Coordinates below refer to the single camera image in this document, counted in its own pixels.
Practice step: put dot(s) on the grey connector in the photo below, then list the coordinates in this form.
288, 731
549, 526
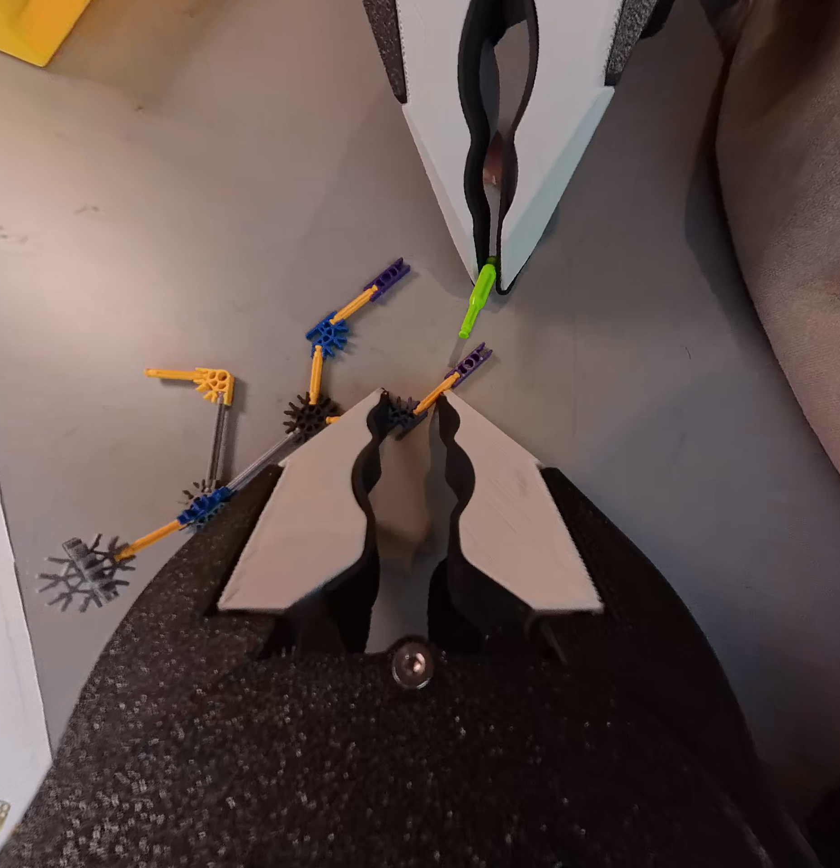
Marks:
87, 576

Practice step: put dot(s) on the light green toy rod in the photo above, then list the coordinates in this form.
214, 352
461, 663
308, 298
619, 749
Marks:
479, 298

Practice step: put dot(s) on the white toy instruction sheet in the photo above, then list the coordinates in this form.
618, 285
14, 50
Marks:
13, 678

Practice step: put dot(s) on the yellow plastic bin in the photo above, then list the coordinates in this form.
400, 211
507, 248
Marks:
26, 27

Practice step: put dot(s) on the person's torso in beige sweater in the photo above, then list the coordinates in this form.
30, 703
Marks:
799, 203

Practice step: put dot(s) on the person's right hand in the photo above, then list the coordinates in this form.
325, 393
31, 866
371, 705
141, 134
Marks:
496, 159

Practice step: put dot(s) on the yellow toy rod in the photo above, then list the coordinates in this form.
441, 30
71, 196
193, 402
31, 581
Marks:
169, 374

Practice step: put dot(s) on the multicolour rod and connector assembly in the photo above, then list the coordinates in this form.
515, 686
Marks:
311, 415

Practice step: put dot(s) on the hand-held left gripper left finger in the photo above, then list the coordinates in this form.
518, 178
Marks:
298, 536

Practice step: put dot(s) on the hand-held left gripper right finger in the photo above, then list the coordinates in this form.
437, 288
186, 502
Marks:
521, 536

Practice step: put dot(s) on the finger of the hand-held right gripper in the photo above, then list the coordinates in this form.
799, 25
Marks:
433, 88
569, 88

